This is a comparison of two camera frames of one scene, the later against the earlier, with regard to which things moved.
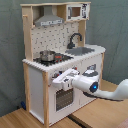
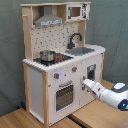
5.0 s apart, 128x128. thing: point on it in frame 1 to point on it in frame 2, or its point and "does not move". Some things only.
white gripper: x=65 y=80 to x=91 y=85
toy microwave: x=77 y=11 does not move
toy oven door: x=61 y=102 does not move
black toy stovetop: x=60 y=57 does not move
